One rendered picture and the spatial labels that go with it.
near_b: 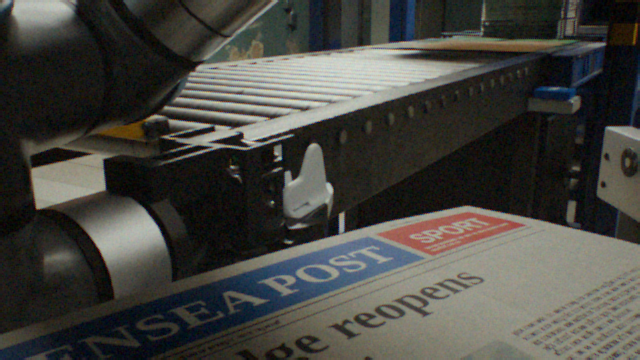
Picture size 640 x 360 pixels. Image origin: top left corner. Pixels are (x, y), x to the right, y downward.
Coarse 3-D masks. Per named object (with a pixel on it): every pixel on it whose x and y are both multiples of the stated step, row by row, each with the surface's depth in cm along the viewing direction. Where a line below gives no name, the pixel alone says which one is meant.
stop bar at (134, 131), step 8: (144, 120) 56; (152, 120) 56; (160, 120) 57; (168, 120) 58; (112, 128) 58; (120, 128) 57; (128, 128) 56; (136, 128) 56; (144, 128) 55; (152, 128) 56; (160, 128) 57; (168, 128) 57; (112, 136) 58; (120, 136) 57; (128, 136) 57; (136, 136) 56; (144, 136) 56; (152, 136) 56; (160, 136) 57
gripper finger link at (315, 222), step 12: (324, 204) 47; (312, 216) 44; (324, 216) 46; (288, 228) 42; (300, 228) 42; (312, 228) 42; (324, 228) 45; (288, 240) 41; (300, 240) 42; (312, 240) 43
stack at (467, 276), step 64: (320, 256) 23; (384, 256) 23; (448, 256) 23; (512, 256) 23; (576, 256) 23; (64, 320) 18; (128, 320) 18; (192, 320) 18; (256, 320) 18; (320, 320) 18; (384, 320) 18; (448, 320) 18; (512, 320) 18; (576, 320) 18
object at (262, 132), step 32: (512, 64) 131; (544, 64) 156; (384, 96) 85; (416, 96) 89; (448, 96) 100; (480, 96) 115; (512, 96) 135; (256, 128) 62; (288, 128) 62; (320, 128) 67; (352, 128) 74; (384, 128) 81; (416, 128) 91; (448, 128) 102; (480, 128) 118; (352, 160) 75; (384, 160) 83; (416, 160) 92; (352, 192) 76
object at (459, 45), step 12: (408, 48) 182; (420, 48) 183; (432, 48) 183; (444, 48) 178; (456, 48) 178; (468, 48) 178; (480, 48) 178; (492, 48) 178; (504, 48) 178; (516, 48) 178; (528, 48) 178; (540, 48) 178
